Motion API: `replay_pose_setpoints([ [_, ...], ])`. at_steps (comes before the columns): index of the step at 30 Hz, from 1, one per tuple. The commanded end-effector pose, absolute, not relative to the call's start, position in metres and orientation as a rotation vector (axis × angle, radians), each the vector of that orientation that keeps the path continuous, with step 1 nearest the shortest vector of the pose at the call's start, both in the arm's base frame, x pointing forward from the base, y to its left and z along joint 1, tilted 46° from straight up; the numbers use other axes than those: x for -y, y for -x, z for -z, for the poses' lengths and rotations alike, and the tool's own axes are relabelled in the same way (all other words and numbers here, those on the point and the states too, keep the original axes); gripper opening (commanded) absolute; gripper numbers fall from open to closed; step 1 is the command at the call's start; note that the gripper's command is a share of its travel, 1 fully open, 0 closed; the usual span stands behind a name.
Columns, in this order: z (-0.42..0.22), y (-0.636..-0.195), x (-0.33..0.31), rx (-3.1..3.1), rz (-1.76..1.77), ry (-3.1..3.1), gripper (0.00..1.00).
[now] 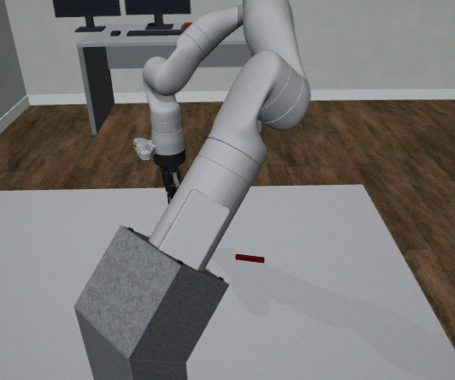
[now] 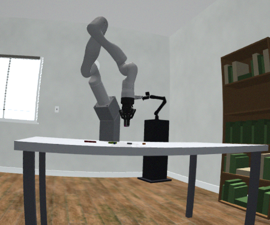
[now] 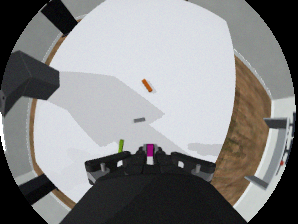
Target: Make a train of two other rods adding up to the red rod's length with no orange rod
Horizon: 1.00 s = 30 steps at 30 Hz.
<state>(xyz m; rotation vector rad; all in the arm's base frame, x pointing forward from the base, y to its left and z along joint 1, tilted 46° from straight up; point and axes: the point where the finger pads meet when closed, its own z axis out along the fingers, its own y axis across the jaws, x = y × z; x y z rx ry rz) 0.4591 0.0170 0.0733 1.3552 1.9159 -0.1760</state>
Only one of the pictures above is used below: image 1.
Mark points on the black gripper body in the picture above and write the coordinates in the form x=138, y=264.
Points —
x=172, y=163

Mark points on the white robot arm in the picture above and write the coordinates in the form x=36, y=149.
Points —
x=222, y=173

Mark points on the dark red rod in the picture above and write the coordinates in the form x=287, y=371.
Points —
x=249, y=258

